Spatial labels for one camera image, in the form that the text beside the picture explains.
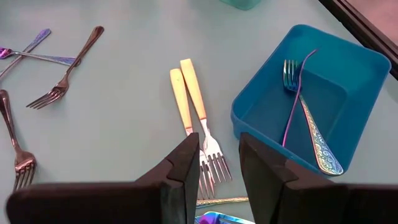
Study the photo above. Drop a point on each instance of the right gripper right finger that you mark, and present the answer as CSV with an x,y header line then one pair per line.
x,y
311,202

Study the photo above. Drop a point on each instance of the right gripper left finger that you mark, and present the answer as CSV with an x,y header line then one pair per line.
x,y
93,205

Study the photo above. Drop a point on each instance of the translucent teal plastic bin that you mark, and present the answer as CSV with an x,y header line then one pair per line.
x,y
241,3

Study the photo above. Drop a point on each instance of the iridescent rainbow metal fork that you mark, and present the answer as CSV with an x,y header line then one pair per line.
x,y
214,217
323,152
224,201
292,109
56,59
40,37

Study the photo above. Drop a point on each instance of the dark metal fork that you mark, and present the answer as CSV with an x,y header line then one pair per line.
x,y
23,161
60,88

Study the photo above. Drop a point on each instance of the blue plastic bin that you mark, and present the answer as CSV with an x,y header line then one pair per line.
x,y
357,93

